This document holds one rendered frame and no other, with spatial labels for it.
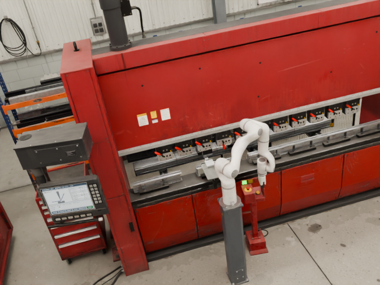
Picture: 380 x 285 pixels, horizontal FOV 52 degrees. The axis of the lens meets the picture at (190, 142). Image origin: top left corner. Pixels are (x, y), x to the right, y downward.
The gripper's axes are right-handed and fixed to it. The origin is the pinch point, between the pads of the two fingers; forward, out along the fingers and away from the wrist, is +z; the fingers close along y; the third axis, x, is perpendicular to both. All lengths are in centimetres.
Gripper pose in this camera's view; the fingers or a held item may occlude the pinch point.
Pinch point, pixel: (262, 185)
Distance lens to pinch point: 368.4
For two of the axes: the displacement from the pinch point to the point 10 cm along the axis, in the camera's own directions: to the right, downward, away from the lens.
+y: 1.3, 5.8, -8.0
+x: 9.8, -1.7, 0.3
